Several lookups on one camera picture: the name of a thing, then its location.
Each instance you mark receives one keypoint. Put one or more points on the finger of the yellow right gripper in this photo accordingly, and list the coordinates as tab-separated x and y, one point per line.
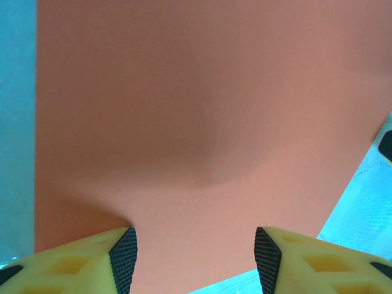
387	147

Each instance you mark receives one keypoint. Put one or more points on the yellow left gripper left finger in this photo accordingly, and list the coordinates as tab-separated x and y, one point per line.
67	269

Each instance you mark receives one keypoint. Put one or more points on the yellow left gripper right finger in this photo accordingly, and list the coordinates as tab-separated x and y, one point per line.
321	266

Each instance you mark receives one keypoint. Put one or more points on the orange paper sheet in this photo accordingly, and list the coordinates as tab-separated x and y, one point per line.
196	107

